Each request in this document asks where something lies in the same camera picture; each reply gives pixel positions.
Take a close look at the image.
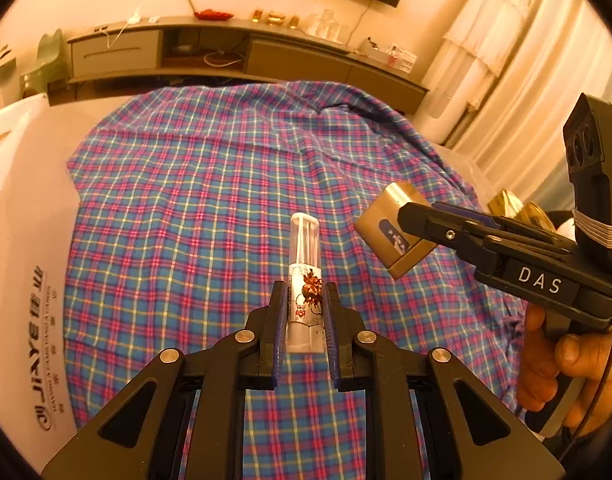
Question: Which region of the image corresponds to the long grey TV cabinet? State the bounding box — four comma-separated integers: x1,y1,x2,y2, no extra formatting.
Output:
66,14,431,116

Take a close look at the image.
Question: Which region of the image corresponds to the white cardboard box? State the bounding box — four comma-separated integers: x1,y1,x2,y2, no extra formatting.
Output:
0,94,84,436

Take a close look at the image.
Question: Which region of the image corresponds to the cream curtain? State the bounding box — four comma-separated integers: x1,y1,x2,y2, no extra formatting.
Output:
451,0,612,201

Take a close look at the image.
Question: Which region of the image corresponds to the green child chair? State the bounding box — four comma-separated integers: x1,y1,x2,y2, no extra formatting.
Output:
18,29,67,96

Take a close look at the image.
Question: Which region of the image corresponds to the person's right hand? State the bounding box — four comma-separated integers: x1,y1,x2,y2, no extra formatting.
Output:
516,304,612,437

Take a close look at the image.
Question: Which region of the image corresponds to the clear printed tube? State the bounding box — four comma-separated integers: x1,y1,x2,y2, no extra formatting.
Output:
285,212,327,353

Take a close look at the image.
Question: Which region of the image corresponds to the white covered floor air conditioner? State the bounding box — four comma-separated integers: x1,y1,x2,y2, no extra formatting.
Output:
422,0,534,136

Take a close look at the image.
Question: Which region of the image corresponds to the red flat ornament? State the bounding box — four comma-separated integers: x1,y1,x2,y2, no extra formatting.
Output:
193,8,235,22

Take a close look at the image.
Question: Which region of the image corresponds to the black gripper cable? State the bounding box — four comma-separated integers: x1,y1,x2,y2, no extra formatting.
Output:
556,327,612,463

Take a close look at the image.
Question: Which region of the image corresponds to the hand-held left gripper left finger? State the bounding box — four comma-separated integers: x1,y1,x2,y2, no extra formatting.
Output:
41,280,289,480

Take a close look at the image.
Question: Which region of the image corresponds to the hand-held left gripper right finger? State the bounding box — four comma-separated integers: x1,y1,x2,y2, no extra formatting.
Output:
323,281,567,480

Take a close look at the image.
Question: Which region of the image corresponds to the blue pink plaid cloth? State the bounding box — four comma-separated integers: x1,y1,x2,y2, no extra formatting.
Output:
61,81,529,480

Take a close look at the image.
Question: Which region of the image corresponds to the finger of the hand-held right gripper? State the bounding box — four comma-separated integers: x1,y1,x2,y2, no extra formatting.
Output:
396,202,514,275
430,201,577,256

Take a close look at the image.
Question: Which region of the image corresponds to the white box of oddments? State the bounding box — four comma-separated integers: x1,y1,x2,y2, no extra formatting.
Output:
362,37,418,73

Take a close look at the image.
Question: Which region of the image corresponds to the clear glass cup set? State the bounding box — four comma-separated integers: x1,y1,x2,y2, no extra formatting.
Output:
306,9,348,43

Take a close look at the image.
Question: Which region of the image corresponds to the metallic tin box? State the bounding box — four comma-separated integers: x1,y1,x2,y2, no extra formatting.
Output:
355,182,439,281

